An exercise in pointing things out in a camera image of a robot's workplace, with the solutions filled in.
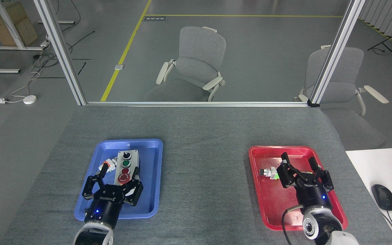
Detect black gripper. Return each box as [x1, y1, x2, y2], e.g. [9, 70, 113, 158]
[277, 152, 334, 209]
[82, 163, 144, 229]

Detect grey control box with buttons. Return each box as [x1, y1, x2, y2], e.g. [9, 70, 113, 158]
[114, 150, 141, 186]

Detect large cardboard box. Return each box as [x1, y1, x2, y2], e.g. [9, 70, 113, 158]
[0, 17, 38, 47]

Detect blue plastic tray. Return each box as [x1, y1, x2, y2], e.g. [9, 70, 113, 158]
[74, 138, 163, 221]

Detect red plastic tray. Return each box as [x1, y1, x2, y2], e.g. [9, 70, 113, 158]
[248, 146, 348, 231]

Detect white side table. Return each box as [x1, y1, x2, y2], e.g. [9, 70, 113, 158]
[345, 147, 392, 245]

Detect black computer mouse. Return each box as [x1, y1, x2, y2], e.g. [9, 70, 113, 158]
[371, 184, 392, 211]

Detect grey office chair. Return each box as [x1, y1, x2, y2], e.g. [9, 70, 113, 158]
[144, 26, 226, 102]
[294, 45, 389, 150]

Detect white vertical blinds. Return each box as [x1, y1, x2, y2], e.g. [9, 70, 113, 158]
[358, 0, 392, 56]

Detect orange red push button switch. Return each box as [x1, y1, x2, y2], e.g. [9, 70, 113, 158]
[98, 157, 119, 173]

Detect green switch with black button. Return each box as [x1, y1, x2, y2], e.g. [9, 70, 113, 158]
[259, 167, 281, 180]

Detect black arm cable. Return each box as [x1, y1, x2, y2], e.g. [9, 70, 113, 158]
[282, 205, 304, 245]

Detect silver aluminium rail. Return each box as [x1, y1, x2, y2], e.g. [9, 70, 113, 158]
[86, 101, 310, 108]

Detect silver aluminium post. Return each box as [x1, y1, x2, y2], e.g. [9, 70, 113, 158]
[308, 0, 366, 107]
[33, 0, 87, 106]

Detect white floor cable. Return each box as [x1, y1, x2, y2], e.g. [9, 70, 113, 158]
[5, 46, 48, 102]

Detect black floor cables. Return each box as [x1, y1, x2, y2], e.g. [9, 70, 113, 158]
[33, 0, 96, 79]

